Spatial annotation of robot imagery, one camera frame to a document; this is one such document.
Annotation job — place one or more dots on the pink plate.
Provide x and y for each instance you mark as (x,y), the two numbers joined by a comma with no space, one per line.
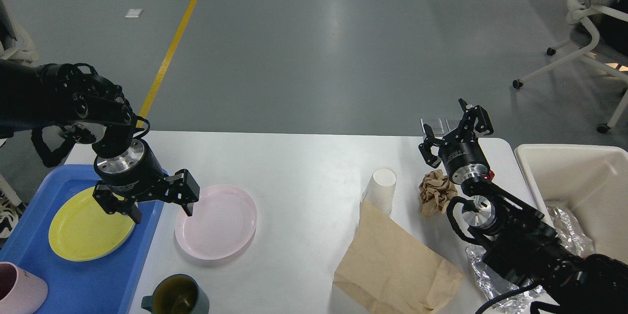
(224,220)

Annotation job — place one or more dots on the white plastic bin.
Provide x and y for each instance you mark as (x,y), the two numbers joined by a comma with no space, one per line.
(591,181)

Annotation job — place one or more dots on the white paper scrap on floor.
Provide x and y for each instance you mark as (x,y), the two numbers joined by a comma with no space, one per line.
(133,13)

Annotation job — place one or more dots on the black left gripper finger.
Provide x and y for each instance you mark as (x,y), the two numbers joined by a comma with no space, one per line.
(181,189)
(110,203)

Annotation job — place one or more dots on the white paper cup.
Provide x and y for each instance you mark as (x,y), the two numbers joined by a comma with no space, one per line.
(380,190)

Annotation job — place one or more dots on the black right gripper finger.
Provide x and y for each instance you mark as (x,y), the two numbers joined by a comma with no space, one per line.
(474,123)
(425,148)

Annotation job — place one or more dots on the crumpled brown paper ball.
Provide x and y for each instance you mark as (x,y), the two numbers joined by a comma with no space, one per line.
(435,193)

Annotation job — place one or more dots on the white office chair left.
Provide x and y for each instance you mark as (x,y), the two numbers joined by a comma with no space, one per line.
(16,43)

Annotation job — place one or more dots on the shoe on floor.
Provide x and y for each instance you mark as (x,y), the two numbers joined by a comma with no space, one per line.
(9,218)

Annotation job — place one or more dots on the white office chair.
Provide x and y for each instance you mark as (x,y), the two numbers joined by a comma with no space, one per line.
(586,17)
(16,43)

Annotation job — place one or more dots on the brown paper bag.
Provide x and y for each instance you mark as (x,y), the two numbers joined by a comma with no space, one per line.
(388,271)

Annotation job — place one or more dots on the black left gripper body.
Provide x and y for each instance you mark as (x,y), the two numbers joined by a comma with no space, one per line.
(135,174)

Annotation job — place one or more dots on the blue plastic tray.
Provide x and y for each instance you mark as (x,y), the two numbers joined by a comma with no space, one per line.
(103,286)

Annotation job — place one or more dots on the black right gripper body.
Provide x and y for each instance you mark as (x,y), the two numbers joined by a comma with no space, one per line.
(463,160)

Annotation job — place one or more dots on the yellow plate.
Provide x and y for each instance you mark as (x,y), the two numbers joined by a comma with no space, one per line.
(82,231)

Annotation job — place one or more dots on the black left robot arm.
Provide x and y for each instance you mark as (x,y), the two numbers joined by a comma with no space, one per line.
(61,106)

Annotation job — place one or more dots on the white office chair right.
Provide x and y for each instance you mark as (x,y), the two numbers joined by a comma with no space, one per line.
(586,17)

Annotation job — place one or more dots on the pink mug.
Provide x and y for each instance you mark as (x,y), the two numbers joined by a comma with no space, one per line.
(21,292)

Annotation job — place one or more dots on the crumpled aluminium foil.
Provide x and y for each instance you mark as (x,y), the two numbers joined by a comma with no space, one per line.
(571,236)

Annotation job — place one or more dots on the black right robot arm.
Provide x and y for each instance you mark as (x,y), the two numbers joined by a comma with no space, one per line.
(519,246)

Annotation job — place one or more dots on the dark teal mug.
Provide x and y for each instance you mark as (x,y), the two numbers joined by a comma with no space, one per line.
(177,294)

